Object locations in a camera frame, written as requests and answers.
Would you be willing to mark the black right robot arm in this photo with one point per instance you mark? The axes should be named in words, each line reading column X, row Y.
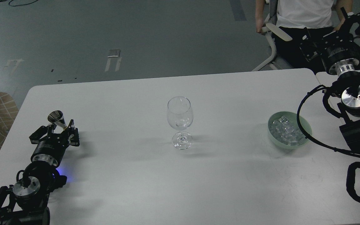
column 342, row 99

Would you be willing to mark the green bowl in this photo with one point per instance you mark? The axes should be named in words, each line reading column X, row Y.
column 304, row 125

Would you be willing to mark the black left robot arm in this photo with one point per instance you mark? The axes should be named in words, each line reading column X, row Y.
column 26, row 202

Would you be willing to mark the clear wine glass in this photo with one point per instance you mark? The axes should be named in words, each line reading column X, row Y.
column 180, row 116

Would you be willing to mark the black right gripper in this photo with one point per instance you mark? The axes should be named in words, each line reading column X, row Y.
column 336, row 50

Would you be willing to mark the steel cocktail jigger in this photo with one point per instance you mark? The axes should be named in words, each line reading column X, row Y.
column 57, row 118

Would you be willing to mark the white office chair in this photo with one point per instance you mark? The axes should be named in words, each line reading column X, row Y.
column 266, row 17

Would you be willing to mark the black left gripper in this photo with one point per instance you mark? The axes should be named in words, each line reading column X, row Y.
column 51, row 147

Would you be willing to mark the clear ice cubes pile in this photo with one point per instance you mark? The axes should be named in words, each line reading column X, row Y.
column 286, row 132

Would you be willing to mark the person in white shirt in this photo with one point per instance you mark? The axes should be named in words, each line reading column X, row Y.
column 320, row 17

